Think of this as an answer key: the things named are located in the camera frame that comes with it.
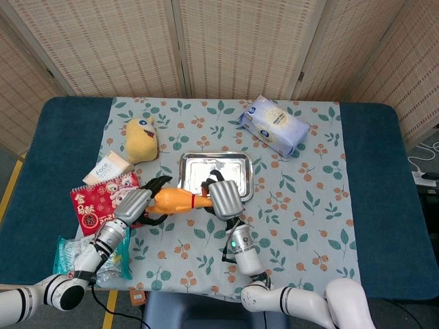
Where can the blue white tissue pack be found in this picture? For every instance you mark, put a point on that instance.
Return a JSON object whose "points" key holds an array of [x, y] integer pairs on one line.
{"points": [[274, 127]]}

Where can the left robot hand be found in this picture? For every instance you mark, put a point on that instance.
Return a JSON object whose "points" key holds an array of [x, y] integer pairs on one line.
{"points": [[132, 207]]}

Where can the metal screen hinge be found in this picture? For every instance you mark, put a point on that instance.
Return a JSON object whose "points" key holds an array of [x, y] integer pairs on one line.
{"points": [[300, 76], [50, 72]]}

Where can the yellow rubber chicken toy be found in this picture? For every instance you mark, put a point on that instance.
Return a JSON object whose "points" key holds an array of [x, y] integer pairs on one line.
{"points": [[175, 200]]}

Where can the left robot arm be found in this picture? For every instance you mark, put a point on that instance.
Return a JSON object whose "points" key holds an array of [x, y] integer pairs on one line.
{"points": [[85, 260]]}

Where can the orange tag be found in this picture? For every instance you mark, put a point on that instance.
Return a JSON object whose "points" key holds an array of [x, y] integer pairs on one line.
{"points": [[138, 298]]}

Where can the red 2026 desk calendar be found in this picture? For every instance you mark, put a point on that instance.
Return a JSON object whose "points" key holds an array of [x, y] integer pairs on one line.
{"points": [[92, 205]]}

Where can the teal snack bag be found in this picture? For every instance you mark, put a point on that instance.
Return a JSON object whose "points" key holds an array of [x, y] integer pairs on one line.
{"points": [[67, 253]]}

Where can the dark blue seat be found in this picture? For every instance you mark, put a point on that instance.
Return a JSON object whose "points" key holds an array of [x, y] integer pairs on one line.
{"points": [[192, 312]]}

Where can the beige Face box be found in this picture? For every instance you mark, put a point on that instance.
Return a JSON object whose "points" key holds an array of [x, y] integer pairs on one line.
{"points": [[108, 169]]}

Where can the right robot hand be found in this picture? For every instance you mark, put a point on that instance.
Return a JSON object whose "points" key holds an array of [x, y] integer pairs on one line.
{"points": [[226, 198]]}

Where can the teal table cover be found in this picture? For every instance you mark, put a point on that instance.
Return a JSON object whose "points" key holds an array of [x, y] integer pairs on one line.
{"points": [[61, 137]]}

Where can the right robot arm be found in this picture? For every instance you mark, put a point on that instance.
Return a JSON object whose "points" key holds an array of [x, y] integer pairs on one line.
{"points": [[247, 253]]}

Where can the floral print tablecloth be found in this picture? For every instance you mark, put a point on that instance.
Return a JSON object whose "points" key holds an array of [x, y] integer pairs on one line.
{"points": [[291, 212]]}

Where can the bamboo folding screen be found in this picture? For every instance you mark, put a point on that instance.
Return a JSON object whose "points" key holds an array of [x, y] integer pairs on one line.
{"points": [[120, 44]]}

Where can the yellow plush toy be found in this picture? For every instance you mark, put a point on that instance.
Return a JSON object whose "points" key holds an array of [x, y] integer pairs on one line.
{"points": [[140, 140]]}

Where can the white power strip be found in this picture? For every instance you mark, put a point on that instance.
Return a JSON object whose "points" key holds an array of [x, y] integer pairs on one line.
{"points": [[425, 181]]}

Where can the rectangular steel tray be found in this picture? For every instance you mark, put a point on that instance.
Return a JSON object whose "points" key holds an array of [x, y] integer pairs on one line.
{"points": [[236, 161]]}

